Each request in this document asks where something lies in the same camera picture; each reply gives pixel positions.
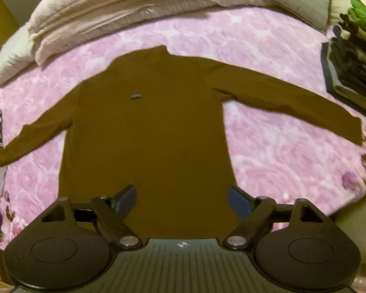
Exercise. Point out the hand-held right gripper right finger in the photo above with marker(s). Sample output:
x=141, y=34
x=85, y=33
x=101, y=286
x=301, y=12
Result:
x=238, y=200

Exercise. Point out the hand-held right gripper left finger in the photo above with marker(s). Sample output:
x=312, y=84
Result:
x=127, y=199

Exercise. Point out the brown long-sleeve shirt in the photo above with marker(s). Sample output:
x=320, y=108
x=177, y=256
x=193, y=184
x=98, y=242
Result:
x=146, y=128

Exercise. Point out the stack of dark folded clothes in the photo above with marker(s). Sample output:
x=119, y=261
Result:
x=353, y=70

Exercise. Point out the pink rose print blanket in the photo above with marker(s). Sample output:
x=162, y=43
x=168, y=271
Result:
x=262, y=52

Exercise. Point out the white quilted bedding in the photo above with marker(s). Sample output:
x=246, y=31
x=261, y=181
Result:
x=9, y=58

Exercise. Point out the pale pink folded duvet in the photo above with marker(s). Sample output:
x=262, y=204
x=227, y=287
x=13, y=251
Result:
x=109, y=3

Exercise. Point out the green cloth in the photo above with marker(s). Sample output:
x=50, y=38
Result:
x=364, y=12

